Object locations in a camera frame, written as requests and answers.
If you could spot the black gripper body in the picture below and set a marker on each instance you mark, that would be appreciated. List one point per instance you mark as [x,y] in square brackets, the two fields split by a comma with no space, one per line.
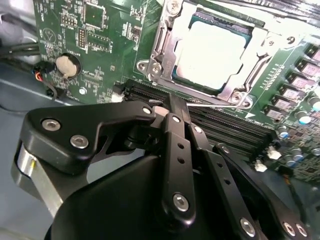
[112,205]

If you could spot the silver square CPU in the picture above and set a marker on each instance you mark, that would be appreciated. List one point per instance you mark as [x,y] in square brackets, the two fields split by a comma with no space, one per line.
[212,50]

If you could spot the metal socket cover frame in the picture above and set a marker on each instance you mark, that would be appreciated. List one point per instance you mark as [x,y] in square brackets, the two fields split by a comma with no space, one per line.
[168,60]

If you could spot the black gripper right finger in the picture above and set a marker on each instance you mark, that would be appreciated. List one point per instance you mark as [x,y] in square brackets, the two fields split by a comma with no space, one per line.
[221,172]

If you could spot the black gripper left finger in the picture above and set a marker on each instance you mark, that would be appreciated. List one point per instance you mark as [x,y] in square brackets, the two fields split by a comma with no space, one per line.
[100,115]

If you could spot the thin metal locking lever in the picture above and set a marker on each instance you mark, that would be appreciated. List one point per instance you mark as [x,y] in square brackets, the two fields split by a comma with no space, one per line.
[212,105]

